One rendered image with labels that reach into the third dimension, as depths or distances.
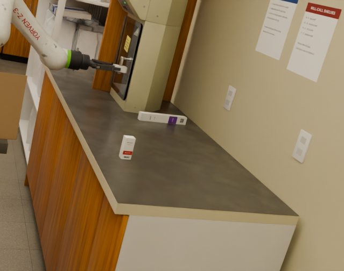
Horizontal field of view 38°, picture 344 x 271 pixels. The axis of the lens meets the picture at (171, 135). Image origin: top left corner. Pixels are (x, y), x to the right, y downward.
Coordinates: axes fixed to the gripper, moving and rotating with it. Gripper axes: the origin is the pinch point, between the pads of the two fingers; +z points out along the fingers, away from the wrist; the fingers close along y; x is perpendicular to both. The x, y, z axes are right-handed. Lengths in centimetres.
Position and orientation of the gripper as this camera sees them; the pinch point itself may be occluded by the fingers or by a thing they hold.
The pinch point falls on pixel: (119, 68)
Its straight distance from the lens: 257.7
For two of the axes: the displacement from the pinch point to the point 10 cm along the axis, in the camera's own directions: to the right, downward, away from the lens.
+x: -2.5, 9.3, 2.9
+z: 9.1, 1.2, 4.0
